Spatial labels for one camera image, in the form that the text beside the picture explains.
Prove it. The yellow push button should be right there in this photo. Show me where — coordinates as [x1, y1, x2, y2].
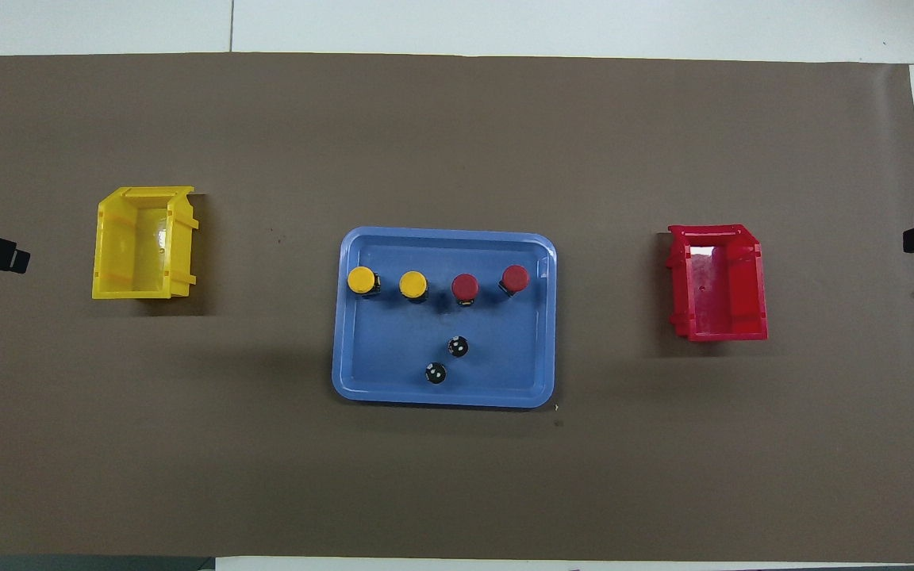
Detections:
[347, 266, 382, 301]
[398, 270, 429, 304]

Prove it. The brown paper table mat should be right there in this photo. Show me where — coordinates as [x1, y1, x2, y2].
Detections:
[0, 52, 914, 562]

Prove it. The red plastic storage bin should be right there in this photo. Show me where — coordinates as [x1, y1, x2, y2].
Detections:
[666, 224, 769, 343]

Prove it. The yellow plastic storage bin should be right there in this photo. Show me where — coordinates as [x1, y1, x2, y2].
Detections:
[92, 186, 200, 301]

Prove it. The blue plastic tray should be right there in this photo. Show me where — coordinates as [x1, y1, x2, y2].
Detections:
[332, 227, 559, 409]

